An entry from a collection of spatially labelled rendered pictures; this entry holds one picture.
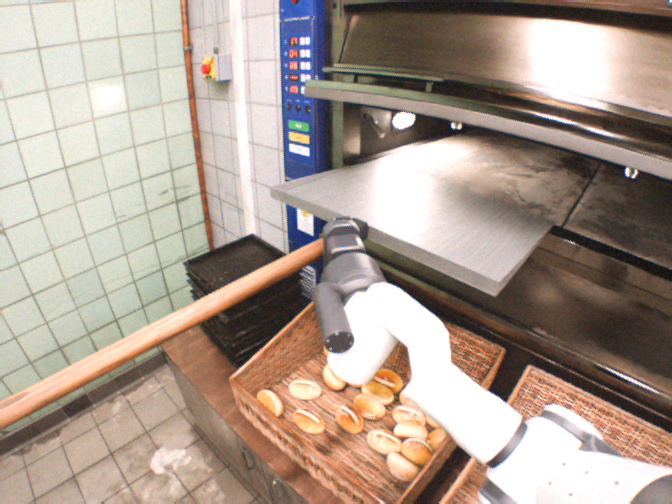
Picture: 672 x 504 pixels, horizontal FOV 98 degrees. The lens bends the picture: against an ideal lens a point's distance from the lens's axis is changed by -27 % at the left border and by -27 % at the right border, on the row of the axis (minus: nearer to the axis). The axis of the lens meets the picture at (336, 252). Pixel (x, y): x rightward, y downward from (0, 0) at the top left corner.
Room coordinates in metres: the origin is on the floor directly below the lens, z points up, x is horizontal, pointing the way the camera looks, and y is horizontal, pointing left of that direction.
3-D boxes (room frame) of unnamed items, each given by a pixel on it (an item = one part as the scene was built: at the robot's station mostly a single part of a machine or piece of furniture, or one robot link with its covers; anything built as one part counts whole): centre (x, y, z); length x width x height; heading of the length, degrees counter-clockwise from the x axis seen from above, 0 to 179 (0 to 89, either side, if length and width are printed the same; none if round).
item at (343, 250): (0.48, -0.02, 1.20); 0.12 x 0.10 x 0.13; 11
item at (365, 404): (0.65, -0.09, 0.62); 0.10 x 0.05 x 0.07; 51
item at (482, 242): (0.76, -0.17, 1.19); 0.55 x 0.36 x 0.03; 46
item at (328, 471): (0.65, -0.07, 0.72); 0.56 x 0.49 x 0.28; 48
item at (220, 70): (1.44, 0.44, 1.46); 0.10 x 0.07 x 0.10; 47
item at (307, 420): (0.61, 0.08, 0.62); 0.10 x 0.07 x 0.05; 56
